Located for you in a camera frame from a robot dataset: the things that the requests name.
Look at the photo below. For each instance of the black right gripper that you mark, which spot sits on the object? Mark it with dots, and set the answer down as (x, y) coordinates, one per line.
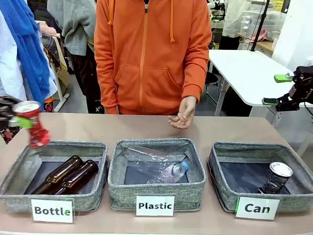
(303, 83)

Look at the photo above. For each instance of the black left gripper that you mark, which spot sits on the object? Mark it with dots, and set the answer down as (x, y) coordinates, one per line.
(6, 109)

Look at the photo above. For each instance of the crushed red soda can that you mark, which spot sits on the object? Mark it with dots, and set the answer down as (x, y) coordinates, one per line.
(35, 127)

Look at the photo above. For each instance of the brown glass bottle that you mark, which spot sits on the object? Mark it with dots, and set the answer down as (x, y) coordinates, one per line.
(61, 173)
(78, 177)

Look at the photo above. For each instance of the crushed dark can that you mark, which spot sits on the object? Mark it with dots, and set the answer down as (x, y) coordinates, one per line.
(277, 177)

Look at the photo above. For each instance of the clear plastic bottle blue cap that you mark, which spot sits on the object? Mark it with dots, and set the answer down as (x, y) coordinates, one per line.
(174, 171)

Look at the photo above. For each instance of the grey fabric basket labelled Bottle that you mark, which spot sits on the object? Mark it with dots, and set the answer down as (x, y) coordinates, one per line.
(22, 171)

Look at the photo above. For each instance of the grey fabric basket labelled Can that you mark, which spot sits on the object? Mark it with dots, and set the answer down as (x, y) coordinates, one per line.
(234, 166)

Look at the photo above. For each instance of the white Can label sign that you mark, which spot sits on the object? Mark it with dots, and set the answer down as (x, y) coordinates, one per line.
(257, 208)

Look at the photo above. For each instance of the grey fabric basket labelled Plastic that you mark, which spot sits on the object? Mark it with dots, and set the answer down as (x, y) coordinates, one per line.
(156, 193)

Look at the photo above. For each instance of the person's right hand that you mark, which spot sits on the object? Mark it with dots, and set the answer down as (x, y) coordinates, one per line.
(111, 110)

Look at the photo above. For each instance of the person's left hand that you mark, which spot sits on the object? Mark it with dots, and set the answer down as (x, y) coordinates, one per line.
(184, 115)

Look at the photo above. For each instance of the white background table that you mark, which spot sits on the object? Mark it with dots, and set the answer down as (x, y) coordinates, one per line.
(244, 71)

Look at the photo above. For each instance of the white hanging cloth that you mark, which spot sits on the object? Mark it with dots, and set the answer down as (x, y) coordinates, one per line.
(9, 71)

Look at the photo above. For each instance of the pink cloth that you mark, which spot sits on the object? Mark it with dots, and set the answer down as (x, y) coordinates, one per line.
(258, 36)

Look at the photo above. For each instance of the black stand pole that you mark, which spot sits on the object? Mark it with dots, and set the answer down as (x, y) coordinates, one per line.
(259, 24)

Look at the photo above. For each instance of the black round stool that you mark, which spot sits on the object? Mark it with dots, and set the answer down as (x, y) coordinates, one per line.
(211, 79)

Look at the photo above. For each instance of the clear plastic storage boxes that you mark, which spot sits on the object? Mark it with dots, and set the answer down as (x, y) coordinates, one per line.
(262, 22)

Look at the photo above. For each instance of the blue hanging cloth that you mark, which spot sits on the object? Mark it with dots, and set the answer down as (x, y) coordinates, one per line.
(29, 49)

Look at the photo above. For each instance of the black hanging trousers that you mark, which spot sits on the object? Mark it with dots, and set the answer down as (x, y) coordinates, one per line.
(85, 78)

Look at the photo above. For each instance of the brown patterned fabric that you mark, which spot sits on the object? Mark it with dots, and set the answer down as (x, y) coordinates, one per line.
(52, 51)

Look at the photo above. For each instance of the background person in white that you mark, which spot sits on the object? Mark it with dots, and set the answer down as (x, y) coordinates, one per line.
(233, 22)

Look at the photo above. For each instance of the white Bottle label sign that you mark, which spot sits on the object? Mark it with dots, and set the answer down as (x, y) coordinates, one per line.
(52, 210)

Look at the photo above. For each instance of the grey hanging garment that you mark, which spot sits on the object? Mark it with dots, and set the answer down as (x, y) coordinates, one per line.
(75, 24)

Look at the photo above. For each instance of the person in orange hoodie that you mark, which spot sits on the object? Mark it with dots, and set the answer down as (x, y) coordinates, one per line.
(151, 54)

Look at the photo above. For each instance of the white Plastic label sign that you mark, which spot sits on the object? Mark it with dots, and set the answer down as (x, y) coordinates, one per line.
(155, 205)

